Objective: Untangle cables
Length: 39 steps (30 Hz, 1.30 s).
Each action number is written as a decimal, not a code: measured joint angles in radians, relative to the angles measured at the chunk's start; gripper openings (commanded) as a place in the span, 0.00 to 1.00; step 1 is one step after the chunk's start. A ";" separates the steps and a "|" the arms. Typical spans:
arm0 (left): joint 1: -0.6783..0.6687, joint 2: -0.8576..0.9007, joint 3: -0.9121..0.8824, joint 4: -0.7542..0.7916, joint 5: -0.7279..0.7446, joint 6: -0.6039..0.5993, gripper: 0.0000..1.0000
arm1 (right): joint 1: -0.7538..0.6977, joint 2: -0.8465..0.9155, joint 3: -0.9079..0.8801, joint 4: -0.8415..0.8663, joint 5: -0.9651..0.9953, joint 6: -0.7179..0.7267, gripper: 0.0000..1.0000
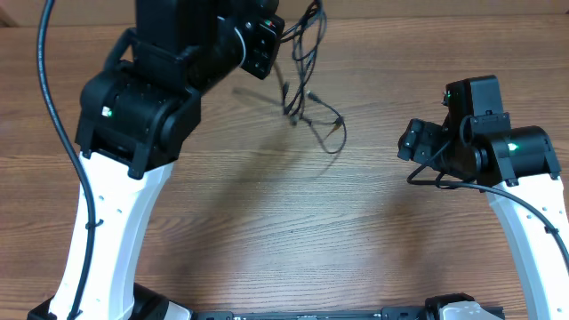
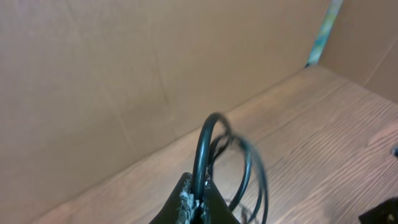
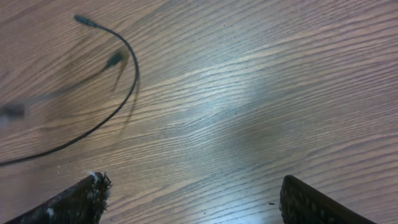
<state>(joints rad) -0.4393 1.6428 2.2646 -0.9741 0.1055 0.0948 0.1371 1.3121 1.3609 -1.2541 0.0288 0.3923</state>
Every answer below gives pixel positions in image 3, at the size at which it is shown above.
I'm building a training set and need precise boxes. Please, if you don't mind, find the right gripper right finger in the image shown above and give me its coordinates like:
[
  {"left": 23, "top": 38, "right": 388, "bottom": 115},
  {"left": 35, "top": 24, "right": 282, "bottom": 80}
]
[{"left": 279, "top": 175, "right": 376, "bottom": 224}]

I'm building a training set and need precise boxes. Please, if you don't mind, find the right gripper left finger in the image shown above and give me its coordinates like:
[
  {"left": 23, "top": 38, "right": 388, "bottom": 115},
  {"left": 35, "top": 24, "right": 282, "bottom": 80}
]
[{"left": 6, "top": 172, "right": 112, "bottom": 224}]

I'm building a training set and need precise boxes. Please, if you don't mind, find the black cable bundle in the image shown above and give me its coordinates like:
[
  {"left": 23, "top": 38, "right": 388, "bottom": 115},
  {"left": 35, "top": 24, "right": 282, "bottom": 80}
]
[{"left": 0, "top": 14, "right": 140, "bottom": 167}]

